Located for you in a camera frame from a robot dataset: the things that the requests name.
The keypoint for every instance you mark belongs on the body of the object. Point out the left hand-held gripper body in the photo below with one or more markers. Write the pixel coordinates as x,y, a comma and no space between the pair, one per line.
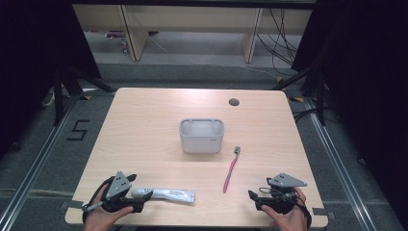
118,186

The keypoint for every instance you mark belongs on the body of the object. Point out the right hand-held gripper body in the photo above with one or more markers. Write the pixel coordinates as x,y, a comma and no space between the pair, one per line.
285,181

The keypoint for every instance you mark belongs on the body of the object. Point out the white toothpaste tube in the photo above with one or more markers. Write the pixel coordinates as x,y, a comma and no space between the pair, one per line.
170,194

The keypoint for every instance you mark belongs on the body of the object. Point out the pink toothbrush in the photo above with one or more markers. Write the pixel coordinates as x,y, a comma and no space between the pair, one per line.
231,171

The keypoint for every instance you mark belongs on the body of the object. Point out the grey plastic holder box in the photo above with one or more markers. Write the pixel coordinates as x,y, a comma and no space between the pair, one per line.
201,138

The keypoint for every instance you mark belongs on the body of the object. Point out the person's left hand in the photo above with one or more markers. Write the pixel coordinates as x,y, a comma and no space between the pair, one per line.
99,219

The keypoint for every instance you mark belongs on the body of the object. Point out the person's right hand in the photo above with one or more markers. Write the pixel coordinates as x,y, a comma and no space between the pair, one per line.
292,221

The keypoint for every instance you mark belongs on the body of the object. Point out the grey tape strip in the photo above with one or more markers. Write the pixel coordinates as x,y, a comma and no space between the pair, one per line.
321,211

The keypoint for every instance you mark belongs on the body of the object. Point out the black metal stand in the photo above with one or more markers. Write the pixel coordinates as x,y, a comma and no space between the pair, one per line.
65,86
312,83

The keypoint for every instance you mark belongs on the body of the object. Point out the black curtain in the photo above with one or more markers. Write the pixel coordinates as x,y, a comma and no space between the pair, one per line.
365,80
35,64

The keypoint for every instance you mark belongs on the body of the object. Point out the small clutter under bench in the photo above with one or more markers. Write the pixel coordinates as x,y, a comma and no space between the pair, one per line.
118,37

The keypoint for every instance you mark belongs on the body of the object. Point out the aluminium floor rail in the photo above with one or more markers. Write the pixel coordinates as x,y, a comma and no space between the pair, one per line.
35,163
340,160

